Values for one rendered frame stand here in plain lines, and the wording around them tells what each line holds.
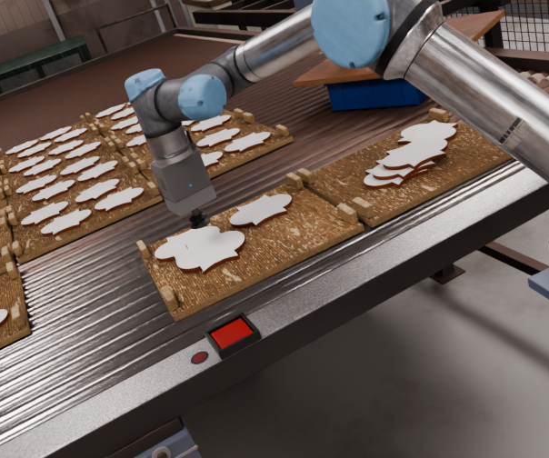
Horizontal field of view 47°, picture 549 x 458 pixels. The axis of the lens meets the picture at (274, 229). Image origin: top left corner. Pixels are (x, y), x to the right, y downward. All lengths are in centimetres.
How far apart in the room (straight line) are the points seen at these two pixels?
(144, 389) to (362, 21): 65
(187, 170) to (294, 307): 34
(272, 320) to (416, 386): 122
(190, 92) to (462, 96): 47
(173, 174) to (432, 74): 57
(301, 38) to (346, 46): 24
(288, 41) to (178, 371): 57
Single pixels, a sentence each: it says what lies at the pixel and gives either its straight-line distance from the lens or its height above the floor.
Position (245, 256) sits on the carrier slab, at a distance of 127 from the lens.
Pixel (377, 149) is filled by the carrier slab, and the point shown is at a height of 94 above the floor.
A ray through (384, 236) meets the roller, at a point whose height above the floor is 92.
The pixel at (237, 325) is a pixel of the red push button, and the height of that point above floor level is 93.
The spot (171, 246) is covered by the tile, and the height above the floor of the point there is 95.
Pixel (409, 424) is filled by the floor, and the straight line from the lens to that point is 213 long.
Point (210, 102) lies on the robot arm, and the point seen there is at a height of 127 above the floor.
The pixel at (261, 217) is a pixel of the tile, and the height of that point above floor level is 95.
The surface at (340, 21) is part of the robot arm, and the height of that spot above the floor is 137.
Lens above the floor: 152
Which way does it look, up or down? 26 degrees down
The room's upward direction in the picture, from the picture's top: 19 degrees counter-clockwise
